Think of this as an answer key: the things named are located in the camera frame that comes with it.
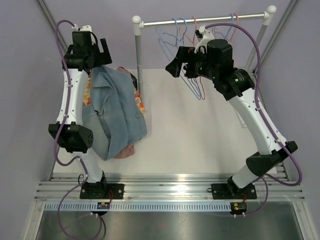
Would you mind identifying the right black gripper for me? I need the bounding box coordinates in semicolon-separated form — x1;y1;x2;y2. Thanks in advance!
166;46;219;82

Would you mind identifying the navy plaid skirt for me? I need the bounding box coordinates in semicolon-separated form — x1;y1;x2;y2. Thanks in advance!
130;73;138;90

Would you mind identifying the orange floral skirt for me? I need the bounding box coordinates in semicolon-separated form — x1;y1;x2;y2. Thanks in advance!
82;74;146;115

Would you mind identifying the light blue denim skirt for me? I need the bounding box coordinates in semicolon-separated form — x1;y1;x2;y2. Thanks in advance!
82;66;147;161

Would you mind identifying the pink pleated skirt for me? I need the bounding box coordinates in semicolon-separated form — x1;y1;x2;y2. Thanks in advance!
114;66;135;159

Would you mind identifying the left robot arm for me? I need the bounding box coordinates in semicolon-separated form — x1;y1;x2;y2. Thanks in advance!
48;28;112;199

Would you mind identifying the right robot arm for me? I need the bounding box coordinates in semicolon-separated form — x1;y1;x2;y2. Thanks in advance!
165;39;298;199

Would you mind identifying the white and silver clothes rack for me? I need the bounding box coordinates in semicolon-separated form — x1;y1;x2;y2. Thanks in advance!
132;5;277;100

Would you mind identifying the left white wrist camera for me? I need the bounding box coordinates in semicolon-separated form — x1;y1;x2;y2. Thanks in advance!
72;24;92;32

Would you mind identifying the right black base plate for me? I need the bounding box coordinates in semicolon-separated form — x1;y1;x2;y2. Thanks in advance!
207;183;257;200

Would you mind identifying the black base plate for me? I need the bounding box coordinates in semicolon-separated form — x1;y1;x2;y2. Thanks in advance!
79;183;125;200
207;183;257;200

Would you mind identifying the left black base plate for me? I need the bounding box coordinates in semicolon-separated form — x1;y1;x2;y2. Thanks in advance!
79;183;125;200

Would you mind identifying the aluminium mounting rail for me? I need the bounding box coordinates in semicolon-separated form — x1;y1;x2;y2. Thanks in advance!
35;173;305;202

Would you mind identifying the white slotted cable duct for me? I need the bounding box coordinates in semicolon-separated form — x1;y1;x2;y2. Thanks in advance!
45;201;231;212

